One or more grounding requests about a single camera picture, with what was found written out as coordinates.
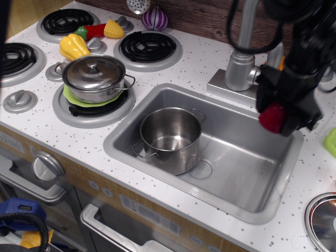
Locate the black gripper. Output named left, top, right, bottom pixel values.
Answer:
left=256, top=65, right=323, bottom=137

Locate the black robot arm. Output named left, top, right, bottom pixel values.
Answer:
left=256, top=1, right=335, bottom=137

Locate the silver toy sink basin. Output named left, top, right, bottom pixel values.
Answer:
left=103, top=83, right=303, bottom=224

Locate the open steel pot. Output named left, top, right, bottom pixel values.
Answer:
left=132, top=107, right=206, bottom=175

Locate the lidded steel pot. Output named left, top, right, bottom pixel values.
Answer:
left=62, top=55, right=135, bottom=104

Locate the orange toy pumpkin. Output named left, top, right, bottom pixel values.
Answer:
left=265, top=56, right=285, bottom=71

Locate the silver toy faucet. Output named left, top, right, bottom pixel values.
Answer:
left=206, top=1, right=260, bottom=106

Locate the green toy item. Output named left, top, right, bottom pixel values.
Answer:
left=322, top=128, right=336, bottom=158

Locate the steel lid at right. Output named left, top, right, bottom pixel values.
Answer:
left=304, top=192, right=335, bottom=251

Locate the black burner back right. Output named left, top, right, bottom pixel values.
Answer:
left=113, top=31, right=183, bottom=72

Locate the black burner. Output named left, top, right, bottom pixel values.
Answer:
left=1, top=43, right=46, bottom=88
left=52, top=85, right=135, bottom=129
left=113, top=31, right=183, bottom=72
left=36, top=8, right=100, bottom=44

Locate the purple toy onion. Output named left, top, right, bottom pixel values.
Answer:
left=141, top=6, right=169, bottom=31

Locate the silver stove knob back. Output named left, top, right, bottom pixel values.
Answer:
left=116, top=16, right=134, bottom=34

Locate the silver stove knob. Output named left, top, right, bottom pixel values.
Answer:
left=116, top=16, right=134, bottom=34
left=86, top=37, right=107, bottom=54
left=45, top=61, right=69, bottom=82
left=3, top=90, right=38, bottom=114

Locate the perforated steel ladle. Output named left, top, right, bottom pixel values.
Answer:
left=127, top=0, right=151, bottom=15

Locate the black burner front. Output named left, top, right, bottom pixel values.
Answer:
left=52, top=85, right=135, bottom=129

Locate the yellow toy corn piece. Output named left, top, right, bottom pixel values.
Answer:
left=103, top=19, right=125, bottom=39

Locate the silver stove knob centre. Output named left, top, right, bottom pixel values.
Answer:
left=86, top=37, right=107, bottom=54

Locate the red toy chili pepper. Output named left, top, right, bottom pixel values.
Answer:
left=75, top=24, right=106, bottom=40

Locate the green round mat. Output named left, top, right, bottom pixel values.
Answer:
left=62, top=80, right=127, bottom=108

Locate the yellow toy bell pepper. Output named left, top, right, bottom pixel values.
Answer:
left=59, top=34, right=91, bottom=60

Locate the silver stove knob middle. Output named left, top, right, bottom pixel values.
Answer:
left=45, top=61, right=69, bottom=82

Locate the black burner back left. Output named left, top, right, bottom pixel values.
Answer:
left=36, top=8, right=100, bottom=44

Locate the silver oven dial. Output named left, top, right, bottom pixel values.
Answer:
left=31, top=151, right=65, bottom=182

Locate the silver stove knob front left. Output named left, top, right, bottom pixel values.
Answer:
left=3, top=90, right=38, bottom=114

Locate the black burner far left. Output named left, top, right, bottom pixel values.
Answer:
left=1, top=43, right=46, bottom=88

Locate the yellow cloth bottom left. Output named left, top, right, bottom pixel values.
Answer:
left=19, top=231, right=41, bottom=249

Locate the blue clamp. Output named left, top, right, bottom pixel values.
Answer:
left=1, top=197, right=48, bottom=236

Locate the silver dishwasher door handle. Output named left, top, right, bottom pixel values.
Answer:
left=80, top=203, right=179, bottom=251

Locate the silver oven door handle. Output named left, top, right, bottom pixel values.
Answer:
left=1, top=155, right=67, bottom=206

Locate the black foreground post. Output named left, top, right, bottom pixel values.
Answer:
left=0, top=0, right=11, bottom=74

